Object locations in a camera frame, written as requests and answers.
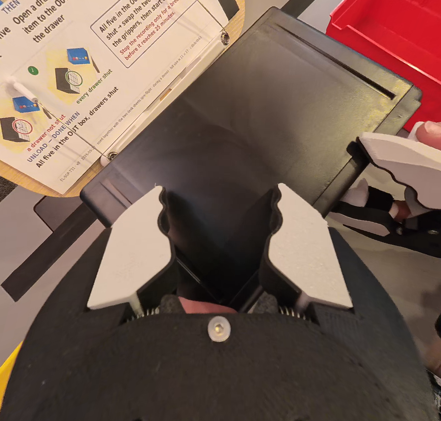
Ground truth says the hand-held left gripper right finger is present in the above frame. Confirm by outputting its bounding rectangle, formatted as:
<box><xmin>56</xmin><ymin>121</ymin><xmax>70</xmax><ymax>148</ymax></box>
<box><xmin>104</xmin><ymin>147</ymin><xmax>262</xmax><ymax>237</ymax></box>
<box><xmin>258</xmin><ymin>182</ymin><xmax>354</xmax><ymax>317</ymax></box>

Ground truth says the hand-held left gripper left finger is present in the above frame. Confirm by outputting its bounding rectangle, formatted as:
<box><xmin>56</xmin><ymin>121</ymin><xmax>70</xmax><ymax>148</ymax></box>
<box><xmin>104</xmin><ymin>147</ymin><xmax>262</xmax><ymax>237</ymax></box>
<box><xmin>86</xmin><ymin>185</ymin><xmax>178</xmax><ymax>320</ymax></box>

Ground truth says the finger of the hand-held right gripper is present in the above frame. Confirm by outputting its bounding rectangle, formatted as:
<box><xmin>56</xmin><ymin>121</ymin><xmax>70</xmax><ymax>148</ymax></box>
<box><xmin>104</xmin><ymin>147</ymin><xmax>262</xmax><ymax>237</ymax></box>
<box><xmin>356</xmin><ymin>131</ymin><xmax>441</xmax><ymax>208</ymax></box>
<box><xmin>327</xmin><ymin>211</ymin><xmax>401</xmax><ymax>238</ymax></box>

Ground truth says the white and black small part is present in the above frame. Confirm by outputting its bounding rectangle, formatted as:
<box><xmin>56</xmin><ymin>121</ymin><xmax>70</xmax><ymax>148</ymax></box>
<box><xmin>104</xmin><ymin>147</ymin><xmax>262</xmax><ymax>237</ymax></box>
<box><xmin>340</xmin><ymin>178</ymin><xmax>412</xmax><ymax>222</ymax></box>

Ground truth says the black drawer cabinet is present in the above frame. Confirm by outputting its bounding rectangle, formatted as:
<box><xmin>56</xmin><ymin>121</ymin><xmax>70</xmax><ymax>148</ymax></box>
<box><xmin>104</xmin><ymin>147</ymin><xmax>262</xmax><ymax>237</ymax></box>
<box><xmin>80</xmin><ymin>7</ymin><xmax>422</xmax><ymax>306</ymax></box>

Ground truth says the person's right hand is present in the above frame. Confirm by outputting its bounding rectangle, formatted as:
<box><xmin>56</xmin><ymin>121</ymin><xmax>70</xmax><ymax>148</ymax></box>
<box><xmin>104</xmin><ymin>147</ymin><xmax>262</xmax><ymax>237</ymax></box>
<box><xmin>408</xmin><ymin>120</ymin><xmax>441</xmax><ymax>146</ymax></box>

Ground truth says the red plastic bin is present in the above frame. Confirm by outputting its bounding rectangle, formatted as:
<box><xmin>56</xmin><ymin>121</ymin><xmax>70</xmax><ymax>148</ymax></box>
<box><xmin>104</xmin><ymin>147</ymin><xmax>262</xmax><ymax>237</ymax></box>
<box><xmin>325</xmin><ymin>0</ymin><xmax>441</xmax><ymax>133</ymax></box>

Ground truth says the instruction sheet on clipboard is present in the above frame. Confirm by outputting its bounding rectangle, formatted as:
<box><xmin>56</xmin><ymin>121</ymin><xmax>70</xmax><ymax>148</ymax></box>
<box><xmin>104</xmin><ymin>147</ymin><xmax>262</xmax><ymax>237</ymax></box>
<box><xmin>0</xmin><ymin>0</ymin><xmax>246</xmax><ymax>198</ymax></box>

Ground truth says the yellow object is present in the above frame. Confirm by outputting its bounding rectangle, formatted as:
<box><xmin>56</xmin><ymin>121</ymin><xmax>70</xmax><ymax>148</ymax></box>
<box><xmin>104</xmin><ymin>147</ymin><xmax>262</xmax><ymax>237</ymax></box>
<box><xmin>0</xmin><ymin>340</ymin><xmax>25</xmax><ymax>380</ymax></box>

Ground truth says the white sheet holder ledge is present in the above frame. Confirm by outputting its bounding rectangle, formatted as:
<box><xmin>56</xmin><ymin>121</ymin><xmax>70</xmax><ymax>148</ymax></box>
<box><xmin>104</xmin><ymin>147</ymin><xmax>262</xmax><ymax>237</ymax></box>
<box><xmin>102</xmin><ymin>43</ymin><xmax>231</xmax><ymax>167</ymax></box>

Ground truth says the white plastic peg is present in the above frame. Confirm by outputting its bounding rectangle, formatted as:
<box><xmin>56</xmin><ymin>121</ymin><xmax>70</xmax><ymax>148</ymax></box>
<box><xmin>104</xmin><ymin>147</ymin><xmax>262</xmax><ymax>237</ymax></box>
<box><xmin>4</xmin><ymin>77</ymin><xmax>39</xmax><ymax>102</ymax></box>

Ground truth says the printed instruction sheet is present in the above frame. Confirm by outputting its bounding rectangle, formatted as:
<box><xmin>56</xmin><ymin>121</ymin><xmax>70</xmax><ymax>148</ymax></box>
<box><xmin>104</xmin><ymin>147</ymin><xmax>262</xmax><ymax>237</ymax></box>
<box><xmin>0</xmin><ymin>0</ymin><xmax>229</xmax><ymax>192</ymax></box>

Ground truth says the thin metal wire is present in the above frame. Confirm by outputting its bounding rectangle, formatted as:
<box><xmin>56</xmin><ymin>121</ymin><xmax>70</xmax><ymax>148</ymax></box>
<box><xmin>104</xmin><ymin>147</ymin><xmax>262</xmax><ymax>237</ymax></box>
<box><xmin>34</xmin><ymin>99</ymin><xmax>118</xmax><ymax>161</ymax></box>
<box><xmin>177</xmin><ymin>0</ymin><xmax>231</xmax><ymax>45</ymax></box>

